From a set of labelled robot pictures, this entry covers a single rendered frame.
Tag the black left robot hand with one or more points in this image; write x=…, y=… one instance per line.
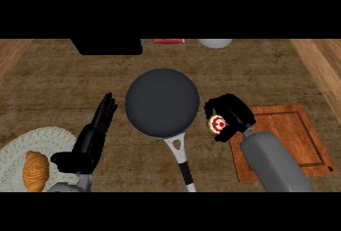
x=90, y=141

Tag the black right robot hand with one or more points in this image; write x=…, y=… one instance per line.
x=233, y=112

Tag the red and white cupcake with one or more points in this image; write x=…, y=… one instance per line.
x=217, y=123

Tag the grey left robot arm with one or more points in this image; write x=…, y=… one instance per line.
x=71, y=184

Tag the brown wooden cutting board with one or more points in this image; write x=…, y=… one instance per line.
x=292, y=141

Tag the dark grey frying pan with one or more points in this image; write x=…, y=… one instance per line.
x=161, y=105

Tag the white woven placemat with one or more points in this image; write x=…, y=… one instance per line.
x=31, y=156

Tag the golden brown croissant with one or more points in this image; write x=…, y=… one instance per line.
x=35, y=171

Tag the white bowl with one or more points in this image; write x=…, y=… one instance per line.
x=214, y=43

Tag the red box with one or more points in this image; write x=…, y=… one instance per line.
x=170, y=41

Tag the black appliance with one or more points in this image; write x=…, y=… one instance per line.
x=108, y=46

